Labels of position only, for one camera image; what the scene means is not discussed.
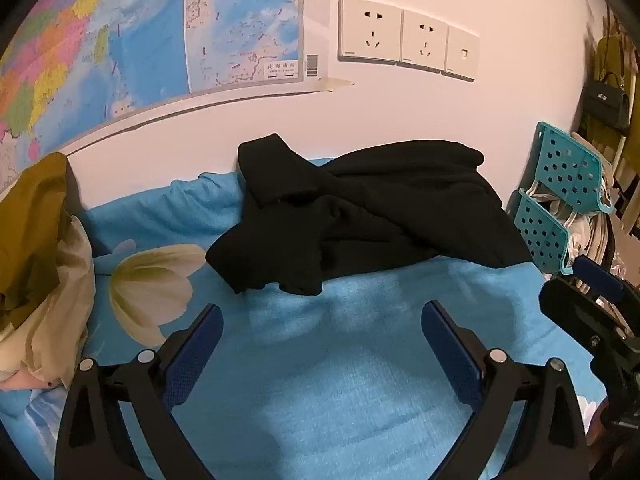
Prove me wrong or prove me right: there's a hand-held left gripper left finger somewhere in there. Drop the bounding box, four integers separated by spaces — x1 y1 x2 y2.
54 303 224 480

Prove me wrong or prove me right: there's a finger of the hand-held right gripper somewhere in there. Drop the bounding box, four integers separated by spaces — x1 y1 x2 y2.
571 255 626 301
539 279 633 357

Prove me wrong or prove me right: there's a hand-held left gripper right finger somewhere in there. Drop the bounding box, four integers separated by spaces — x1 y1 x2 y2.
421 300 588 480

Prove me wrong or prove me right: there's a black garment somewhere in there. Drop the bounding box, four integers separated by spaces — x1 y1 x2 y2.
205 133 533 297

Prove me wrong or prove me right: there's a white cloth bag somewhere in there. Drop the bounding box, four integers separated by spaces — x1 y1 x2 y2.
547 195 608 281

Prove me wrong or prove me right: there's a teal perforated plastic basket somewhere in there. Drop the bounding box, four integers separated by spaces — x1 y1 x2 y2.
530 121 616 213
506 188 576 276

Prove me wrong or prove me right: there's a blue floral bedsheet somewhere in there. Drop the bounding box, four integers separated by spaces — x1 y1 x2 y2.
0 157 608 480

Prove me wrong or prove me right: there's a cream garment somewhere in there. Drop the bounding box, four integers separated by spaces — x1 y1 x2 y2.
0 215 97 391

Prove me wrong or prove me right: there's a black handbag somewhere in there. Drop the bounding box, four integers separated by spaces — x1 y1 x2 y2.
582 72 632 136

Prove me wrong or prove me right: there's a pink garment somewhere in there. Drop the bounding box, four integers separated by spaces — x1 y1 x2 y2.
0 372 53 392

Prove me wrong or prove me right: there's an olive garment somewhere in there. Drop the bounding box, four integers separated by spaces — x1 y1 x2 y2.
0 152 71 331

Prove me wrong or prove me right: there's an olive hanging clothing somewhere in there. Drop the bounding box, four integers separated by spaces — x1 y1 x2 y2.
592 7 640 91

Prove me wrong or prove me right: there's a small white wall socket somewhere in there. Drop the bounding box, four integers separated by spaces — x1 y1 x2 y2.
441 25 481 82

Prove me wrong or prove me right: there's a colourful wall map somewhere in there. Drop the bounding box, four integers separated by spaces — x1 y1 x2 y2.
0 0 333 196

